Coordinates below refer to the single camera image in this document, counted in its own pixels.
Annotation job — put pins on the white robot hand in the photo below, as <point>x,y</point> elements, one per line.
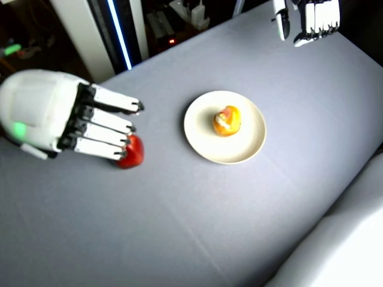
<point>36,101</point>
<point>320,15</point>

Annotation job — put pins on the red toy apple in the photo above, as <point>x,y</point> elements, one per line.
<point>136,152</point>

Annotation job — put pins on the toy cupcake with cherry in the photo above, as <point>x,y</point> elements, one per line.
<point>227,121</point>

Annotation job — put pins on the cream round plate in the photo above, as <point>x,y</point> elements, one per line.
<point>203,140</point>

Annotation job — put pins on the green glowing object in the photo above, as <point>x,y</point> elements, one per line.
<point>12,49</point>

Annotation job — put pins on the white pillar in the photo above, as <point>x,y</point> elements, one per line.
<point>80,33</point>

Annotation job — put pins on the blue light strip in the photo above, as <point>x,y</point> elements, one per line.
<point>119,33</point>

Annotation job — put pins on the white power adapter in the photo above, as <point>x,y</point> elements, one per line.
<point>199,15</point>

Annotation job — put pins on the black device with red light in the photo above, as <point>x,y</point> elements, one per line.
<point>167,42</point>

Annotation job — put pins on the grey table cloth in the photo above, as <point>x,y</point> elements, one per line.
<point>149,215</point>

